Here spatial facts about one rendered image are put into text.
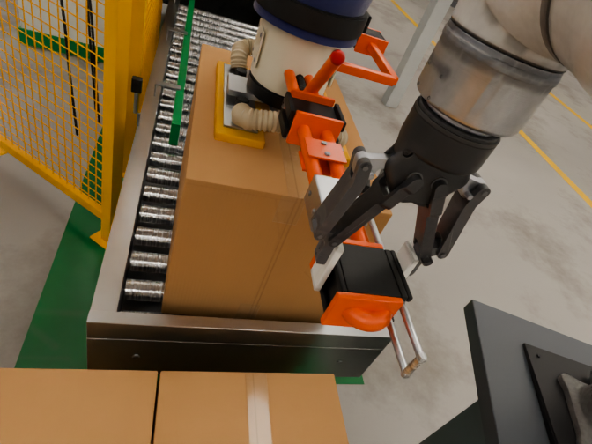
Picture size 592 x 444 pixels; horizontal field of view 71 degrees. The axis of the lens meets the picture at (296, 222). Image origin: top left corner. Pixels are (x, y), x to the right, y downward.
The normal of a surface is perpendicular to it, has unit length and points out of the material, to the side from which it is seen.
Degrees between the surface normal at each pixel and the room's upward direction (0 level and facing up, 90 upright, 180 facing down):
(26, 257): 0
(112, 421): 0
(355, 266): 0
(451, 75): 90
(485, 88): 90
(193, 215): 90
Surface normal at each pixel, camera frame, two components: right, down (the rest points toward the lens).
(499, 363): 0.31, -0.71
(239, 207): 0.11, 0.69
